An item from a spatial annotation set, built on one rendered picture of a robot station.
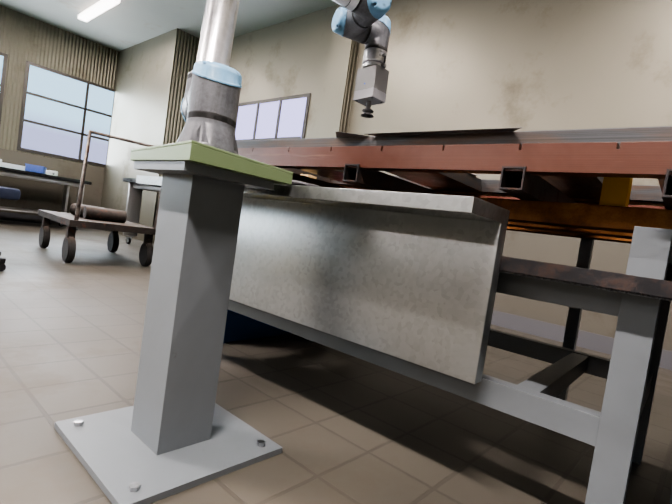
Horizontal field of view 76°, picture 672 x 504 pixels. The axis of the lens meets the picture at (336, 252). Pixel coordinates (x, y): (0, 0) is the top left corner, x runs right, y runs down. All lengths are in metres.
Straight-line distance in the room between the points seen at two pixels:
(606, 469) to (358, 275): 0.66
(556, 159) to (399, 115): 3.70
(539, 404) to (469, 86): 3.57
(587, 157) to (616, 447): 0.57
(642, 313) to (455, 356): 0.36
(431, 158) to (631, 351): 0.59
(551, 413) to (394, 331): 0.37
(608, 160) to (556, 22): 3.34
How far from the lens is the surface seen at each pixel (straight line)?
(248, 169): 1.01
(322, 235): 1.23
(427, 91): 4.55
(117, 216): 4.49
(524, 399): 1.09
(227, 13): 1.35
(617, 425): 1.05
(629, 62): 3.99
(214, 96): 1.10
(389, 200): 0.91
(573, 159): 1.00
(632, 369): 1.03
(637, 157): 0.99
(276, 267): 1.35
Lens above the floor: 0.58
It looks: 3 degrees down
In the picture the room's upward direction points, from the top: 8 degrees clockwise
